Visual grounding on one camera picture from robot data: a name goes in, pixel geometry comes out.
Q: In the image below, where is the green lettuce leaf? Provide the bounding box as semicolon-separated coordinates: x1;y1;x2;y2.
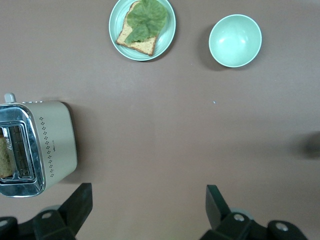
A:
124;0;168;46

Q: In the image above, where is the dark bread slice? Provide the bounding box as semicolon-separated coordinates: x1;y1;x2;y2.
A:
0;136;15;179

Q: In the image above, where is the light green bowl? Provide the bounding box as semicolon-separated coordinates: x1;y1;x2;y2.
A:
208;14;263;69

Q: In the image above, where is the brown bread slice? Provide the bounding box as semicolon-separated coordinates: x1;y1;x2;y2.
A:
115;0;161;57

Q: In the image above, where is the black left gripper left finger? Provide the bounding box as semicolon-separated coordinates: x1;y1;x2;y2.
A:
0;182;93;240

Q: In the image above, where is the brown tablecloth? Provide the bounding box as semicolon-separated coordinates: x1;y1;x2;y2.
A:
0;0;320;240

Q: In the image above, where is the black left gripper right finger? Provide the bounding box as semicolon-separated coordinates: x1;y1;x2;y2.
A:
201;184;308;240

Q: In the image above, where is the beige and chrome toaster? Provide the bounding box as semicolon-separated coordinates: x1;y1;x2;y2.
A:
0;92;78;199

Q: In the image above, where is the light green plate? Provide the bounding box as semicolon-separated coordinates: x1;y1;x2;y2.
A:
108;0;177;62

